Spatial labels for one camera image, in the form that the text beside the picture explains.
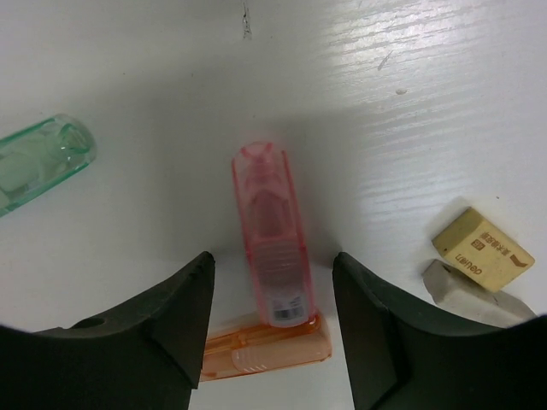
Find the yellow eraser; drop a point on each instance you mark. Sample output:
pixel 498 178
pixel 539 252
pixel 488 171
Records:
pixel 484 253

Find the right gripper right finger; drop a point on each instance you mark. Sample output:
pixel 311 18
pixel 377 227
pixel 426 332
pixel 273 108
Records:
pixel 403 353

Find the pink correction tape case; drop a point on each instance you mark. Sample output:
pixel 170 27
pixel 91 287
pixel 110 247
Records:
pixel 273 235

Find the green correction tape case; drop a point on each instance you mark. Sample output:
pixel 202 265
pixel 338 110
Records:
pixel 41 156

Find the orange correction tape case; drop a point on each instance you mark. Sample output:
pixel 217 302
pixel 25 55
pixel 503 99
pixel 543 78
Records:
pixel 250 347

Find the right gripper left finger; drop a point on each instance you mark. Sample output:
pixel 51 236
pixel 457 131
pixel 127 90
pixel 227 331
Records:
pixel 145 353

